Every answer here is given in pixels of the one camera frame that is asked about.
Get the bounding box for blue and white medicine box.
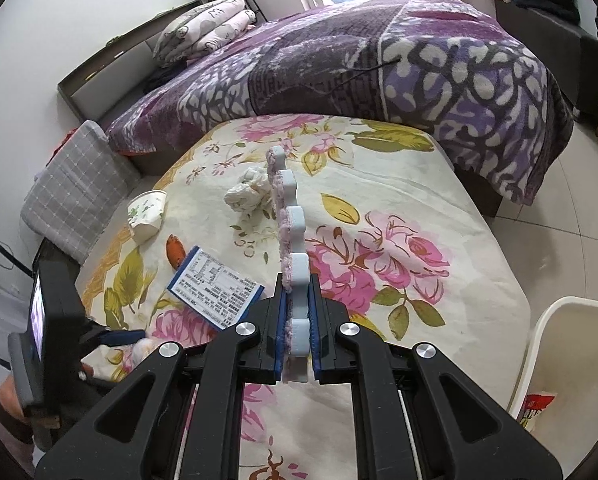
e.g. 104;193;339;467
167;246;264;330

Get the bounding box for white foam puzzle strip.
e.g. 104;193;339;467
267;145;311;382

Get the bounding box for white floral paper cup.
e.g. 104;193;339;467
128;190;167;245

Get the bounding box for red snack bag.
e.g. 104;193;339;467
517;391;558;432

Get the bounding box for white plastic trash bin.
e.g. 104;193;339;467
508;296;598;479

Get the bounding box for person's left hand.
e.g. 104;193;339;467
0;374;34;445

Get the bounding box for orange-brown snack wrapper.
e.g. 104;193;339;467
165;235;186;270

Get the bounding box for floral cream blanket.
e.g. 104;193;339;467
78;114;530;405

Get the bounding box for crumpled white tissue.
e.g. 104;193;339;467
224;166;272;214

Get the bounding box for grey checked cushion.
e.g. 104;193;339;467
20;120;141;263

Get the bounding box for purple patterned bed quilt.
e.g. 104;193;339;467
106;0;573;205

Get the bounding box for folded floral pillows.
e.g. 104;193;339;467
153;0;257;67

